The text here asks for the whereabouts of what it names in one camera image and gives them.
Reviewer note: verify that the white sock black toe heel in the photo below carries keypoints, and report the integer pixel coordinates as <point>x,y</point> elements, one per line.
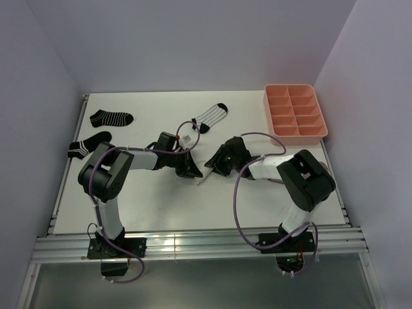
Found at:
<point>211,117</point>

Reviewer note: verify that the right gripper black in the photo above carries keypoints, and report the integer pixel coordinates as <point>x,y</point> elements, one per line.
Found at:
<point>217,161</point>

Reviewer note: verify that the black sock thin white stripes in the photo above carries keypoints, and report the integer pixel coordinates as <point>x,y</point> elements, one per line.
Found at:
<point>113,119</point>

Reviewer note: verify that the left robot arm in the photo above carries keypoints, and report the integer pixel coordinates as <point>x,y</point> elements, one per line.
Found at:
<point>105,173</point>

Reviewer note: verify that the black sock white cuff stripes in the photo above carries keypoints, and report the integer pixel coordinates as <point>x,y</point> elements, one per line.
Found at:
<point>83,148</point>

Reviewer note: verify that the taupe sock red cuff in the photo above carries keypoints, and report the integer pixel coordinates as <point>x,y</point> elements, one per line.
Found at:
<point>323,165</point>

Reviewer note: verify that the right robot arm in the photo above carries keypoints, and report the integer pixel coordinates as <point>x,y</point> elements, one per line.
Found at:
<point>306,180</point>

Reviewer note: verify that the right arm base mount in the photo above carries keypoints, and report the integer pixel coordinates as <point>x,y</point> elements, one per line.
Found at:
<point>300,244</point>

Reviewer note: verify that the pink divided organizer tray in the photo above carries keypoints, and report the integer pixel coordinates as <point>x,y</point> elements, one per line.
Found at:
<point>293,114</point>

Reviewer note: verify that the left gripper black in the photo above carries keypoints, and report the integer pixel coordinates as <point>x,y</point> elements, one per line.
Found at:
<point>188,169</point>

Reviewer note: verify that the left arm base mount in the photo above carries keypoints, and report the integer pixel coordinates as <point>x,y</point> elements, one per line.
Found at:
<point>101,249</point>

